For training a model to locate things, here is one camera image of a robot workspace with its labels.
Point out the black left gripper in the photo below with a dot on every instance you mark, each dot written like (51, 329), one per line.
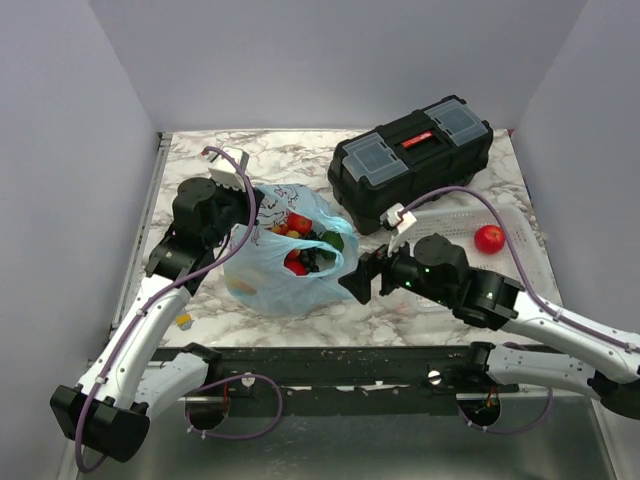
(241, 195)

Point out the red fruit inside bag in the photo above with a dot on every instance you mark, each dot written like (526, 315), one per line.
(298, 223)

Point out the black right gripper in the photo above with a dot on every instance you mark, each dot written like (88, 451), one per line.
(379, 260)

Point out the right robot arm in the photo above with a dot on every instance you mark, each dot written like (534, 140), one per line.
(583, 356)

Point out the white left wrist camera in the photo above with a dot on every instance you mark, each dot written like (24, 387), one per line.
(223, 173)

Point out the yellow hex key set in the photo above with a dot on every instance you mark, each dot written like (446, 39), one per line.
(184, 322)

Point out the black plastic toolbox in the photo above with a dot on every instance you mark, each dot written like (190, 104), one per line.
(441, 145)

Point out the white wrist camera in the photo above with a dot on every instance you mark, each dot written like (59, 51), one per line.
(223, 173)
(401, 222)

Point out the small fake fruit cluster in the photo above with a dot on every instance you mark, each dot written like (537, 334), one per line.
(292, 260)

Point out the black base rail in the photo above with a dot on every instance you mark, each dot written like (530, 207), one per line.
(310, 381)

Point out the aluminium frame rail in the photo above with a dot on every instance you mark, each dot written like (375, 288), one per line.
(137, 253)

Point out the dark fake grapes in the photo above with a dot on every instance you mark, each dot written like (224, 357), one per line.
(308, 256)

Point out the light blue plastic bag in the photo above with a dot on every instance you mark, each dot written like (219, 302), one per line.
(256, 275)

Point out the green fake fruit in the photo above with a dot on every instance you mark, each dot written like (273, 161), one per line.
(334, 239)

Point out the red fake apple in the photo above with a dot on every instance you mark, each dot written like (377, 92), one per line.
(489, 239)

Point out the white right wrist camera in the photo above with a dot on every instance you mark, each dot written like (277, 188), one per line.
(401, 222)

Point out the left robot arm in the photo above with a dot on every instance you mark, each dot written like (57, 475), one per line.
(145, 310)

